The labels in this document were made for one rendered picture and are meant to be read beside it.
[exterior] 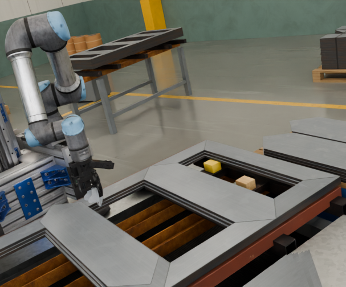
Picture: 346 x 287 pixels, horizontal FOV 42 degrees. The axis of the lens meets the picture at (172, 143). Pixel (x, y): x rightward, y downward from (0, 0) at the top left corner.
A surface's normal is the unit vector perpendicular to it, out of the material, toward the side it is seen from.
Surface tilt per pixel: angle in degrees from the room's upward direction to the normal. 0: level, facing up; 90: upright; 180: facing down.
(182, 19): 90
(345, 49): 90
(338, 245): 0
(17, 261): 0
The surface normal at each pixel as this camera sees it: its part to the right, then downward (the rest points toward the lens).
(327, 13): -0.68, 0.39
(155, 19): 0.71, 0.11
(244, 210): -0.20, -0.91
